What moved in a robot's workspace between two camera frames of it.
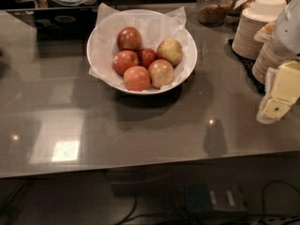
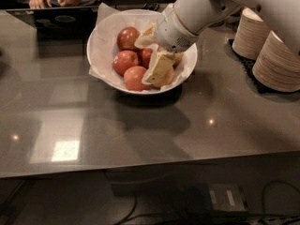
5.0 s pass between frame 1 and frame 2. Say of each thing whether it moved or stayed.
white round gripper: moved
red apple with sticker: stayed
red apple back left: stayed
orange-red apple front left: stayed
